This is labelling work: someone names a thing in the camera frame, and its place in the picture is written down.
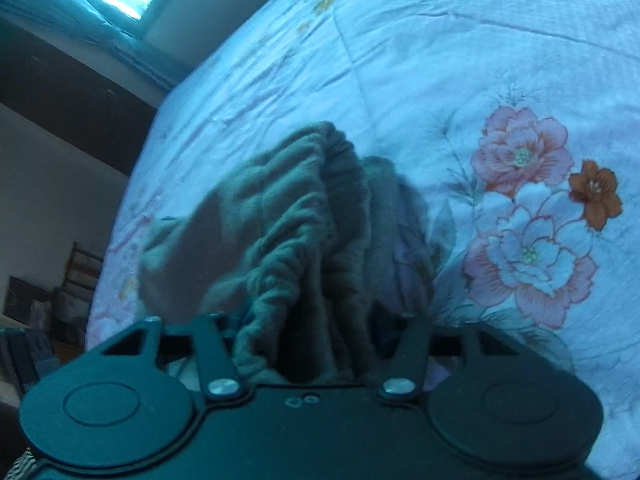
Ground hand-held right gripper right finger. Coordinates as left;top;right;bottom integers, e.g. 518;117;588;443
376;313;512;403

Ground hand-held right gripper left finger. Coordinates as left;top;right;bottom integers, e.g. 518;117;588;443
100;312;252;403

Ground grey-green pants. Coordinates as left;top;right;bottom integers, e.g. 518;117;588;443
137;121;441;382

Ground dark wooden chair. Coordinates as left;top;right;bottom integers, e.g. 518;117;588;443
64;241;107;306

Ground striped cloth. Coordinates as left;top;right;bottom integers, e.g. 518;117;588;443
10;447;43;480

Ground floral white bed sheet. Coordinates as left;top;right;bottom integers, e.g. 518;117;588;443
85;0;640;480

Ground dark wooden cabinet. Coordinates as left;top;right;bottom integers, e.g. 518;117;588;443
0;15;163;177

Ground window with curtain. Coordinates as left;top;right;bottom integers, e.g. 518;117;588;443
0;0;196;92

